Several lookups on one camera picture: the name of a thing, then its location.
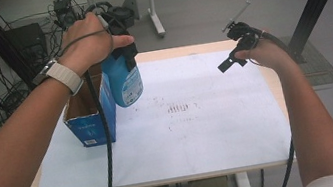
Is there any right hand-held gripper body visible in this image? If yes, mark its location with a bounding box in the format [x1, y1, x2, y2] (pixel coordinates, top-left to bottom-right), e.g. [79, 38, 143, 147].
[218, 0, 267, 55]

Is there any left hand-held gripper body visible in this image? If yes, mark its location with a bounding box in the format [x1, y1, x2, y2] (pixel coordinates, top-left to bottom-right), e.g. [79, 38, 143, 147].
[96, 0, 139, 40]

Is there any blue spray bottle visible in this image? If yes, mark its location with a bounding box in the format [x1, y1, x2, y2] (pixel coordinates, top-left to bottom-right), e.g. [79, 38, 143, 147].
[99, 48, 148, 111]

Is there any blue cardboard box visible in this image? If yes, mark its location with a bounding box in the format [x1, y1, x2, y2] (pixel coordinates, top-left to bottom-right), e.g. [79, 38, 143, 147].
[56, 69, 124, 152]

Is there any person's right hand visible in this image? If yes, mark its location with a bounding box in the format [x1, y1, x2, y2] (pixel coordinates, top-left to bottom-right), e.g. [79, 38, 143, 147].
[232, 35, 294, 80]

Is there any person's left hand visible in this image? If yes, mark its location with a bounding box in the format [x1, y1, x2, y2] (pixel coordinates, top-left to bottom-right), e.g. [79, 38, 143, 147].
[50, 5, 140, 81]

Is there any wooden table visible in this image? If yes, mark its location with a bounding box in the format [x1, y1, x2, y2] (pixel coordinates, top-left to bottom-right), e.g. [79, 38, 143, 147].
[2, 30, 299, 187]

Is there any white table with leg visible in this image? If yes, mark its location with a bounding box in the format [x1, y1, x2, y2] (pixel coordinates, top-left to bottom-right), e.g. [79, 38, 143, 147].
[66, 0, 195, 52]

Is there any wristwatch with white band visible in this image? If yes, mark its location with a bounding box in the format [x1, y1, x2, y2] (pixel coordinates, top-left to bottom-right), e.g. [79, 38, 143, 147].
[29, 54, 87, 102]

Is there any white sheet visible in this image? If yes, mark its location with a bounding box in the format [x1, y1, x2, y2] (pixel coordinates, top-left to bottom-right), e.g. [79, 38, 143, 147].
[18, 39, 298, 187]

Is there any grey floor mat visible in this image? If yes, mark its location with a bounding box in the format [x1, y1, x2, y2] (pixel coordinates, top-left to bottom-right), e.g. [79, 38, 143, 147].
[286, 29, 333, 90]

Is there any black computer case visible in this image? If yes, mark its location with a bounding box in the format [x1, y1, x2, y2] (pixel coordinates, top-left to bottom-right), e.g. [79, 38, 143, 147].
[3, 21, 51, 71]

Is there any black device with cables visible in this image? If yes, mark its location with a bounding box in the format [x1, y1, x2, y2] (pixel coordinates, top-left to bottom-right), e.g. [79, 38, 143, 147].
[51, 0, 81, 32]

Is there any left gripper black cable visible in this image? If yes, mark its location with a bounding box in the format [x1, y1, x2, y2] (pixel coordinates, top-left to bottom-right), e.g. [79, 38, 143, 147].
[54, 14, 137, 187]

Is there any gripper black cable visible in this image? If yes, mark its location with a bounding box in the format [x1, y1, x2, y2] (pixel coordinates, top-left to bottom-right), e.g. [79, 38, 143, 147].
[250, 27, 315, 187]
[54, 14, 137, 187]

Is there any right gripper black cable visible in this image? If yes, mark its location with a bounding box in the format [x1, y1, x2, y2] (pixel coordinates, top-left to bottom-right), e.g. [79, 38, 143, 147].
[250, 27, 315, 187]

